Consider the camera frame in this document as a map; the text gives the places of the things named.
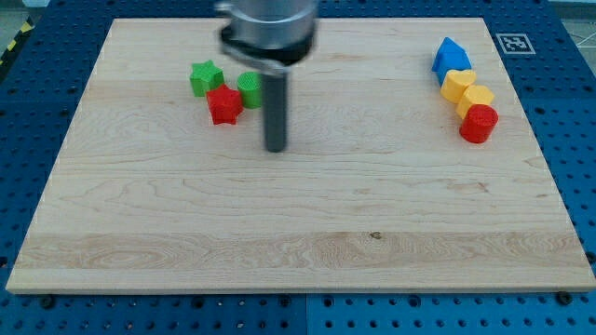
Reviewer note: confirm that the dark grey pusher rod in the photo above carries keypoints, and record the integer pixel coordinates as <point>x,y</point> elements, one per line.
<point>275,111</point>

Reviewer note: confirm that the red star block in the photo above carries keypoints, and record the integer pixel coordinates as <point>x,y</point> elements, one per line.
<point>225,105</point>

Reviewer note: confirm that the green star block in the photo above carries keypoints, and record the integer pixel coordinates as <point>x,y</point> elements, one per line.
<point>204,77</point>

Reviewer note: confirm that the green cylinder block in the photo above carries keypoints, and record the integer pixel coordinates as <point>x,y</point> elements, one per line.
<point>249,86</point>

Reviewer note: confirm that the light wooden board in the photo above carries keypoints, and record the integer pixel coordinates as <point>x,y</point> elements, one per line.
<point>375,192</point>

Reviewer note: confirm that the blue house-shaped block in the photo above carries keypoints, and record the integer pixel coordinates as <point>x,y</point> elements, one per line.
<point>450,56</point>

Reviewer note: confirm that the yellow heart block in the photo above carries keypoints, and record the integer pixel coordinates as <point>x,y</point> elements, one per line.
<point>455,83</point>

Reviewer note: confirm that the yellow hexagon block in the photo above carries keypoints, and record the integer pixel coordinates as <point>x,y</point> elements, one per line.
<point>475,94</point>

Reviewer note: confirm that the red cylinder block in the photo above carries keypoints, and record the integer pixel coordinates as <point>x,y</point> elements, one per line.
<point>479,123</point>

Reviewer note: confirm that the white fiducial marker tag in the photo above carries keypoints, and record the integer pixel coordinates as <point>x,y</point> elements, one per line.
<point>515,44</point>

